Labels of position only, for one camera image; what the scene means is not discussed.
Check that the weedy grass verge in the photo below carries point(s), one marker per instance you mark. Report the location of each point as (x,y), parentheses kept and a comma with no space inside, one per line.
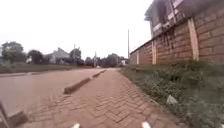
(186,90)

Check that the building behind wall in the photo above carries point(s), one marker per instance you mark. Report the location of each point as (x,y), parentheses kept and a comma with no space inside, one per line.
(163,15)

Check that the concrete kerb blocks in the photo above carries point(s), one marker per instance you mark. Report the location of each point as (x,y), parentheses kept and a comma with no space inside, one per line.
(76,85)

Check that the brown brick wall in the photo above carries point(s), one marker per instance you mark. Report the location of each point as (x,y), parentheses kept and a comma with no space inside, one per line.
(176,43)

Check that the row of trees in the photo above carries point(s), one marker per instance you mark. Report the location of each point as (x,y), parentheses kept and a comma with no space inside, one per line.
(13,52)

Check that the grass strip beyond road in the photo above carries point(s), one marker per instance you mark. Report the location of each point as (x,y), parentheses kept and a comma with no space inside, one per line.
(30,67)

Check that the pale house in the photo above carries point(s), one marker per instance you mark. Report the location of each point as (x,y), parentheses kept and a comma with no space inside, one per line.
(57,56)

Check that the robot's own part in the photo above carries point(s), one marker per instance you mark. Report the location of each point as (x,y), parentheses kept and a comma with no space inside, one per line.
(76,125)
(145,125)

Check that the tall pole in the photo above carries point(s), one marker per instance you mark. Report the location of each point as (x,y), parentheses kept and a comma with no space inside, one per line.
(128,45)

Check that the pale stone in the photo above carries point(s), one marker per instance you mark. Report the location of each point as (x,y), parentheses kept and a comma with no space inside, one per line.
(171,99)

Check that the red brick path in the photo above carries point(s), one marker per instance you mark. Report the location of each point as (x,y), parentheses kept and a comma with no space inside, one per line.
(106,100)

